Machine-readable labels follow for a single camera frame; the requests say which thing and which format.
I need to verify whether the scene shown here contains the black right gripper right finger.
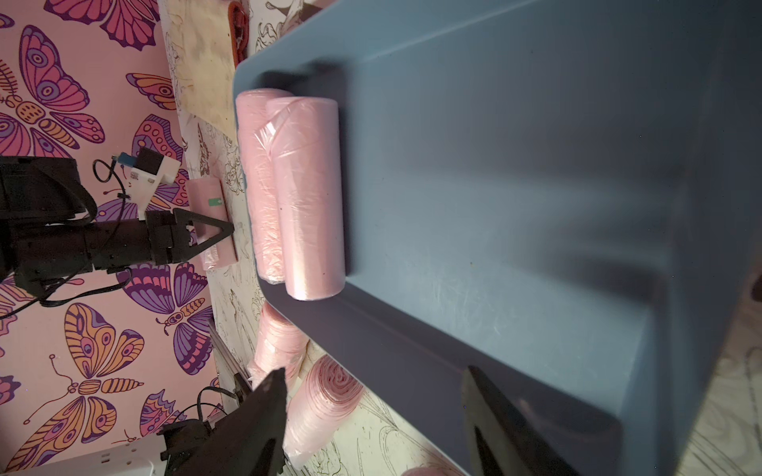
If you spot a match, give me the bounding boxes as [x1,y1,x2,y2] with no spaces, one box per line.
[462,366,577,476]

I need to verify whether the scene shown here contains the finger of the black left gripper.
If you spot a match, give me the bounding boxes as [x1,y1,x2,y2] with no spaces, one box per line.
[172,208,235,265]

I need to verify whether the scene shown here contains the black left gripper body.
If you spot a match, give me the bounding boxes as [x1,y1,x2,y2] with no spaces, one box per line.
[1,157,177,298]

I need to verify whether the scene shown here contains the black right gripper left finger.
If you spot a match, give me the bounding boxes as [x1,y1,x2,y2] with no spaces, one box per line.
[172,368,288,475]

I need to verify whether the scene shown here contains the blue plastic storage box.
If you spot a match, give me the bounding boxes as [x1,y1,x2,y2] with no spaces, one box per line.
[233,1,761,475]

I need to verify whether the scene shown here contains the cream work glove red cuff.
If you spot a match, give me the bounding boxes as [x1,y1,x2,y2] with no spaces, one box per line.
[159,1,249,139]

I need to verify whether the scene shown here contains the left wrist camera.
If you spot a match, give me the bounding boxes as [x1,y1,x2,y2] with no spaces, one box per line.
[116,148,181,220]

